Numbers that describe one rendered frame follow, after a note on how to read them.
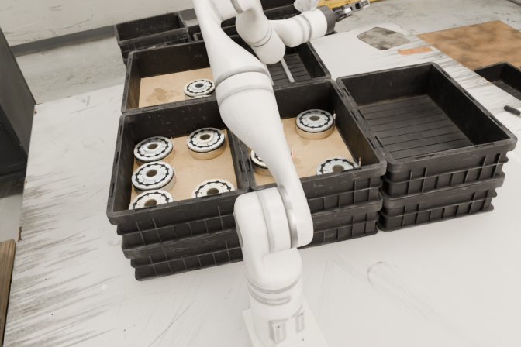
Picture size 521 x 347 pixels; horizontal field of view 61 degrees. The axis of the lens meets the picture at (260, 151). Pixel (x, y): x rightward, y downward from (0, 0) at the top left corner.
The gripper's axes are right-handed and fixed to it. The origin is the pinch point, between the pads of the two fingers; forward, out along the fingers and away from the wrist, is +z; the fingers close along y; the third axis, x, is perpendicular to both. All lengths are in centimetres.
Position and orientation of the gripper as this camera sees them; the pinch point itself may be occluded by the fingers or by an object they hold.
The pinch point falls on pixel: (355, 7)
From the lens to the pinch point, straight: 132.0
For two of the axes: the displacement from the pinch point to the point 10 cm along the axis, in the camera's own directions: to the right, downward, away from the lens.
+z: 8.0, -4.2, 4.2
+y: 4.8, 0.2, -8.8
